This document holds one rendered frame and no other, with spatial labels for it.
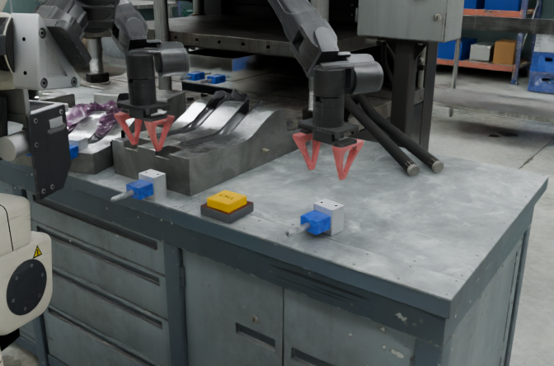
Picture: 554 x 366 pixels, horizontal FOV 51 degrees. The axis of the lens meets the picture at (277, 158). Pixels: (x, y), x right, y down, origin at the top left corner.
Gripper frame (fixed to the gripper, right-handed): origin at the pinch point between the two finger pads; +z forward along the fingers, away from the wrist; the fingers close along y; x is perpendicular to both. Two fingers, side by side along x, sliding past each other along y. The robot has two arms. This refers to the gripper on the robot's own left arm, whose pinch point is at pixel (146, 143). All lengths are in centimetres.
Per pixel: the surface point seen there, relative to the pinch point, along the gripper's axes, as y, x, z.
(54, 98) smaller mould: 80, -28, 5
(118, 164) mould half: 17.5, -5.0, 9.6
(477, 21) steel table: 54, -356, 2
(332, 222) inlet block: -42.5, -9.0, 10.3
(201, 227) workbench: -16.3, 0.4, 15.1
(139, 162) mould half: 9.5, -5.3, 7.7
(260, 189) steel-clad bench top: -16.0, -19.2, 12.8
